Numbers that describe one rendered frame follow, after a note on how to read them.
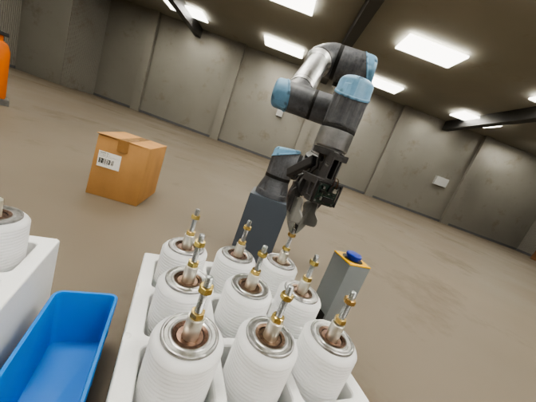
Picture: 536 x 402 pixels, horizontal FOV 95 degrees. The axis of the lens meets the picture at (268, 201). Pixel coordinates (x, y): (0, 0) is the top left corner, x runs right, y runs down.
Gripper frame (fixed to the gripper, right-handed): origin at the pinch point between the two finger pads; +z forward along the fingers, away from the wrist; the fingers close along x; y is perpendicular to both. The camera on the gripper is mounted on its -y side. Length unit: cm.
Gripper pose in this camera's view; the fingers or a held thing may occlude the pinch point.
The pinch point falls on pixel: (293, 226)
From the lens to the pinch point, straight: 61.9
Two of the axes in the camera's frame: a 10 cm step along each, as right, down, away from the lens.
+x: 8.8, 2.3, 4.0
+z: -3.4, 9.2, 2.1
